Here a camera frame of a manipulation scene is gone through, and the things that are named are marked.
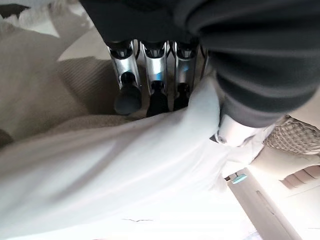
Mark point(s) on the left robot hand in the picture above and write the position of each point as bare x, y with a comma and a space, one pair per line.
225, 37

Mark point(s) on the white bed sheet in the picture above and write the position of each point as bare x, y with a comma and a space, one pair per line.
120, 175

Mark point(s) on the woven wicker basket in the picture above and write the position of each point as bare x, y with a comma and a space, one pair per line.
292, 136

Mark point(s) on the teal round knob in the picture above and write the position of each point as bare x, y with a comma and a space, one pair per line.
239, 178

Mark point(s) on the white fluffy pillow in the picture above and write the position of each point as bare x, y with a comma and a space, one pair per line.
50, 17

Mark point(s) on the beige ribbed blanket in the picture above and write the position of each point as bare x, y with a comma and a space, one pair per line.
37, 90

